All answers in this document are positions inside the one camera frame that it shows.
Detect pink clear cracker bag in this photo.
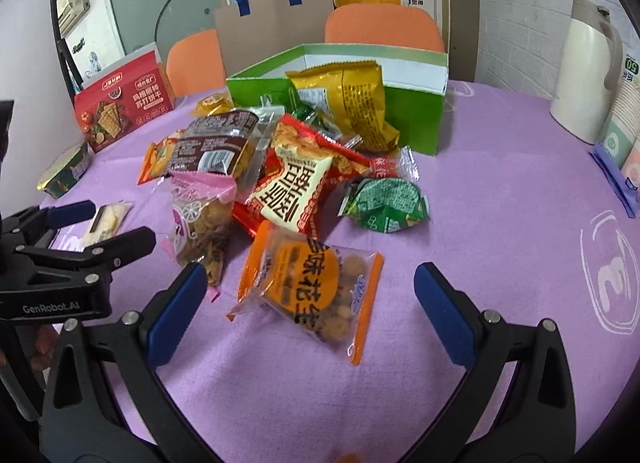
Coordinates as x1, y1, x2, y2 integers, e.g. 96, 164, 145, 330
166, 170, 236, 299

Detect air conditioner unit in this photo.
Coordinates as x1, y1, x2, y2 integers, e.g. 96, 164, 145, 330
56, 0, 90, 37

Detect green snack packet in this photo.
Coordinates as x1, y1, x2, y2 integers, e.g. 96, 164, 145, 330
337, 178, 430, 235

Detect small white clear packet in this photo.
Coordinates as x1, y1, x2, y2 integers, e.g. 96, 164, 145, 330
82, 202, 134, 247

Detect red cracker box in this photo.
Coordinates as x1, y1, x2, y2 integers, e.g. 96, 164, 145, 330
74, 42, 175, 152

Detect yellow snack bag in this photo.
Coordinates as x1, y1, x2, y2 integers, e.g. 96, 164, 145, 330
285, 60, 399, 153

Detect cream thermos jug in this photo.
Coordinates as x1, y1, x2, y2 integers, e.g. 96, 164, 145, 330
550, 0, 624, 144

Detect orange chair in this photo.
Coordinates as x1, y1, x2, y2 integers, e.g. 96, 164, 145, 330
324, 4, 446, 52
166, 30, 227, 97

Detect green cardboard box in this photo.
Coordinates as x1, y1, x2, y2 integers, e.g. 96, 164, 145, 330
227, 44, 448, 156

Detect right orange chair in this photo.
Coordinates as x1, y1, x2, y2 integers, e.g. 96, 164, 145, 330
324, 4, 446, 52

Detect brown paper bag blue handles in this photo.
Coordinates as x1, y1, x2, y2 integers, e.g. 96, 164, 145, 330
214, 0, 335, 76

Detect red white snack bag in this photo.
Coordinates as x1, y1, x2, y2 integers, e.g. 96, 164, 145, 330
232, 114, 371, 239

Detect small red candy packet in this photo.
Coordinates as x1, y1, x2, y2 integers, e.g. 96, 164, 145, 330
370, 146, 420, 182

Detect orange peanut snack bag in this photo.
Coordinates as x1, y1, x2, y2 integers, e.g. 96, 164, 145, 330
227, 221, 384, 365

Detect white board black frame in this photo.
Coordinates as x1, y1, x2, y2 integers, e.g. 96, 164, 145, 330
1, 0, 81, 215

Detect green round tin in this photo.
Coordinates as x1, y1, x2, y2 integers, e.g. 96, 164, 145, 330
37, 141, 92, 200

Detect purple tablecloth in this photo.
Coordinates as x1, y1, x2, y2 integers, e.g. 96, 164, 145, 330
29, 79, 640, 463

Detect paper cups pack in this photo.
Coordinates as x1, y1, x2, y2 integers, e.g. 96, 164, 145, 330
590, 54, 639, 218

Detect left orange chair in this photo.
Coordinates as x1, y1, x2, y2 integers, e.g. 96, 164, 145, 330
166, 30, 227, 97

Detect brown dark snack packet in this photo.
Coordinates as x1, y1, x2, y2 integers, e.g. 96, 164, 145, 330
165, 110, 258, 180

